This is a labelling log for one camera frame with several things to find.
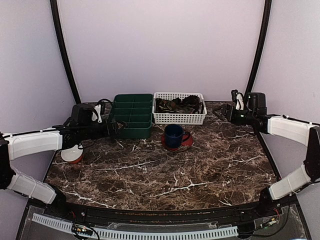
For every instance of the black frame post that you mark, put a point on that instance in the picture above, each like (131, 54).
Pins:
(63, 50)
(259, 48)

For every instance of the blue enamel mug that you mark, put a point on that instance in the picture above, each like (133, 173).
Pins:
(175, 135)

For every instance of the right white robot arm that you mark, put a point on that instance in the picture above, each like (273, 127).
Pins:
(303, 132)

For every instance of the red floral saucer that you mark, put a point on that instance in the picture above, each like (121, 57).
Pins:
(184, 146)

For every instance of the white plastic basket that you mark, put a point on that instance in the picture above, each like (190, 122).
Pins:
(180, 119)

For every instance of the green compartment tray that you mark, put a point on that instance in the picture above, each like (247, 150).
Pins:
(136, 111)

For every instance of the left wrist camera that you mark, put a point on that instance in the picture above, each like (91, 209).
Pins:
(85, 114)

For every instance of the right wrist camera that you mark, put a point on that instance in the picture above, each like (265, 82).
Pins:
(253, 102)

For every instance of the camouflage ties pile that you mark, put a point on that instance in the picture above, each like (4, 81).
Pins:
(191, 104)

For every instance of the white cable duct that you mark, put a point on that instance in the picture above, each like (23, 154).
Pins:
(126, 231)

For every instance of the right black frame post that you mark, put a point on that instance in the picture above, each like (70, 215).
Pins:
(259, 48)

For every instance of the black front rail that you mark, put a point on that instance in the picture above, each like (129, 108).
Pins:
(103, 216)

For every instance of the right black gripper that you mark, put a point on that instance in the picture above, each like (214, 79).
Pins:
(226, 108)

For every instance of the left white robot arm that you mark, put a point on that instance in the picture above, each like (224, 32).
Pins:
(67, 139)

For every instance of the left black frame post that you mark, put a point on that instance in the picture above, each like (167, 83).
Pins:
(63, 50)

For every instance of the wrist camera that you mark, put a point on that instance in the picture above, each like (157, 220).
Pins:
(253, 102)
(85, 114)

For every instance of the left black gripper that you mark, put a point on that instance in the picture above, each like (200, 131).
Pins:
(111, 127)

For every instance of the white orange bowl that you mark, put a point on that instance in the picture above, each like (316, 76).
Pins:
(72, 155)

